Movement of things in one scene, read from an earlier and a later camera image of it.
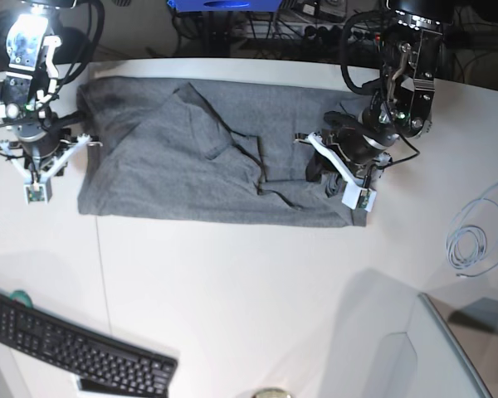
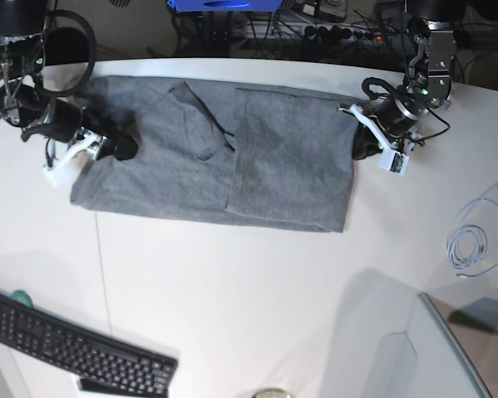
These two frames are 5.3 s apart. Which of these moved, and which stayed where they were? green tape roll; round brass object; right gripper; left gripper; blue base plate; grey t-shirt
Moved: left gripper; right gripper; grey t-shirt
Stayed: green tape roll; blue base plate; round brass object
